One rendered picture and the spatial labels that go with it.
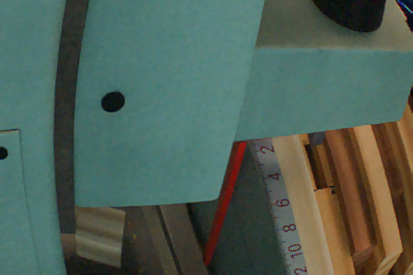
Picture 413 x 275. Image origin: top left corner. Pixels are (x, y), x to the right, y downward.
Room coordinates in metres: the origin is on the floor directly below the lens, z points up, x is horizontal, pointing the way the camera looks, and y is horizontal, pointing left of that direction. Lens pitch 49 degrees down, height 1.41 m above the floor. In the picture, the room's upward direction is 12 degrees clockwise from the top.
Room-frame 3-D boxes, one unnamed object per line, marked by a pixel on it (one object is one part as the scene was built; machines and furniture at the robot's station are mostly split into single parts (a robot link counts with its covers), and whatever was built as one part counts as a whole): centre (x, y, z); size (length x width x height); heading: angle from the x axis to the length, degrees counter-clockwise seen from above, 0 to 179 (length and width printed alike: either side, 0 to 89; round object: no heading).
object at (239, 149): (0.39, -0.03, 0.89); 0.02 x 0.01 x 0.14; 112
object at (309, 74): (0.40, -0.05, 1.03); 0.14 x 0.07 x 0.09; 112
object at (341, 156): (0.41, -0.09, 0.92); 0.19 x 0.02 x 0.05; 22
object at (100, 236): (0.39, 0.06, 0.82); 0.04 x 0.04 x 0.03; 2
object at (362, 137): (0.41, -0.11, 0.93); 0.20 x 0.02 x 0.06; 22
